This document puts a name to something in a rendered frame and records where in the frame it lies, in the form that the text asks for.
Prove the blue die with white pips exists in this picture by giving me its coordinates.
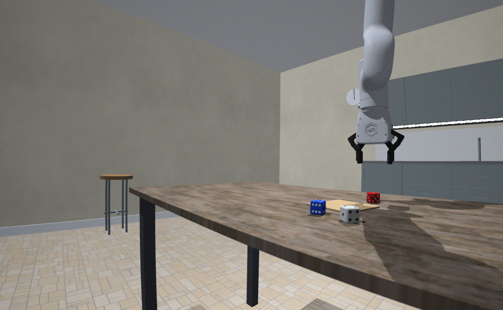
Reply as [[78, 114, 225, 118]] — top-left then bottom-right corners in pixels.
[[310, 200, 326, 215]]

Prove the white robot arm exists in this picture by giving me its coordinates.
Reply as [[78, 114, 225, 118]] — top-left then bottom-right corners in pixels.
[[358, 0, 395, 110]]

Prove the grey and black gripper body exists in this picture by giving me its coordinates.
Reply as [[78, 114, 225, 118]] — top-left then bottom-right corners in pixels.
[[356, 108, 393, 144]]

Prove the red die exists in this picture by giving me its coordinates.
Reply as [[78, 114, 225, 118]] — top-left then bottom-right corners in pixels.
[[367, 192, 380, 203]]

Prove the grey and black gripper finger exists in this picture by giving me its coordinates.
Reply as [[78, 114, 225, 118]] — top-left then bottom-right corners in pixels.
[[348, 133, 365, 164], [385, 129, 404, 164]]

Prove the beige flat mat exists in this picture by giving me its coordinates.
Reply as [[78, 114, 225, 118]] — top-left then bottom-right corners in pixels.
[[326, 199, 379, 212]]

